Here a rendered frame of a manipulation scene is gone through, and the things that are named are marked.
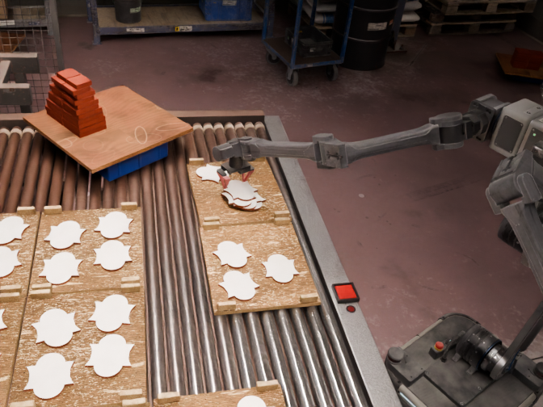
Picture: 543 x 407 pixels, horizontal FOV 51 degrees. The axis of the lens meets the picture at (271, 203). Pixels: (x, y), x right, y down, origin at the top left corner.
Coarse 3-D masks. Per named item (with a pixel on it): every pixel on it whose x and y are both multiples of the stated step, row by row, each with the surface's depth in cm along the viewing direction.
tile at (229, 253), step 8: (224, 248) 201; (232, 248) 202; (240, 248) 202; (224, 256) 198; (232, 256) 198; (240, 256) 199; (248, 256) 199; (224, 264) 195; (232, 264) 195; (240, 264) 196
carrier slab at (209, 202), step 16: (192, 176) 235; (240, 176) 238; (256, 176) 239; (272, 176) 240; (192, 192) 228; (208, 192) 227; (224, 192) 228; (272, 192) 231; (208, 208) 219; (224, 208) 220; (272, 208) 223; (224, 224) 213; (240, 224) 215
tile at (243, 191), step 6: (234, 180) 229; (228, 186) 225; (234, 186) 226; (240, 186) 226; (246, 186) 227; (228, 192) 223; (234, 192) 222; (240, 192) 223; (246, 192) 223; (252, 192) 224; (234, 198) 220; (240, 198) 220; (246, 198) 220; (252, 198) 221
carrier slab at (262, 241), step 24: (216, 240) 206; (240, 240) 207; (264, 240) 208; (288, 240) 209; (216, 264) 196; (216, 288) 187; (264, 288) 189; (288, 288) 190; (312, 288) 191; (216, 312) 179; (240, 312) 181
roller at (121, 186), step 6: (126, 174) 237; (120, 180) 231; (126, 180) 234; (120, 186) 228; (126, 186) 231; (120, 192) 225; (126, 192) 227; (120, 198) 222; (126, 198) 224; (120, 204) 219
